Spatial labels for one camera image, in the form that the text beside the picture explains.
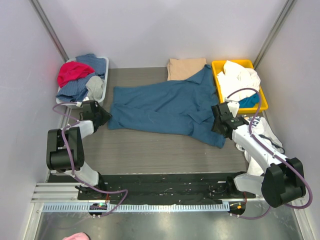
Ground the aluminium rail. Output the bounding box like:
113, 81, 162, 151
31, 182, 80, 202

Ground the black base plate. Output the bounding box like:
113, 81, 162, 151
76, 173, 256, 206

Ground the folded beige t-shirt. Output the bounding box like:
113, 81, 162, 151
166, 58, 207, 81

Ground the left aluminium frame post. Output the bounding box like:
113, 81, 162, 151
29, 0, 69, 62

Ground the white t-shirt in tray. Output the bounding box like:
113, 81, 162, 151
217, 60, 261, 100

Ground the dark blue t-shirt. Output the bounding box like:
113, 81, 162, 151
107, 64, 226, 148

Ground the aluminium frame post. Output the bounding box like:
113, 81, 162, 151
253, 0, 297, 69
29, 0, 69, 62

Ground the white printed t-shirt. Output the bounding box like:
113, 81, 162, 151
235, 116, 285, 176

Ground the slotted cable duct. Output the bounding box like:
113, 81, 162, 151
42, 202, 230, 214

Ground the yellow plastic tray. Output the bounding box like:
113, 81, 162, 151
211, 59, 269, 114

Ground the right aluminium frame post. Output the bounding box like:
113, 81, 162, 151
253, 0, 297, 69

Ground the pink object at bottom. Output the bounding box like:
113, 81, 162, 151
62, 232, 90, 240

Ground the pink red garment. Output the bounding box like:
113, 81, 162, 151
57, 61, 95, 88

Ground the teal garment in tray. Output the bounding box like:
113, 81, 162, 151
238, 93, 260, 109

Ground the grey garment in bin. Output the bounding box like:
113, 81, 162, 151
85, 76, 104, 101

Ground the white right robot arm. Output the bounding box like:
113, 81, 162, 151
211, 102, 307, 208

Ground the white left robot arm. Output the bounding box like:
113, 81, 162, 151
46, 100, 112, 200

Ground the blue checked shirt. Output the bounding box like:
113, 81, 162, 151
56, 53, 108, 103

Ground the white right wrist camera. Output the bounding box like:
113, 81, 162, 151
224, 98, 240, 118

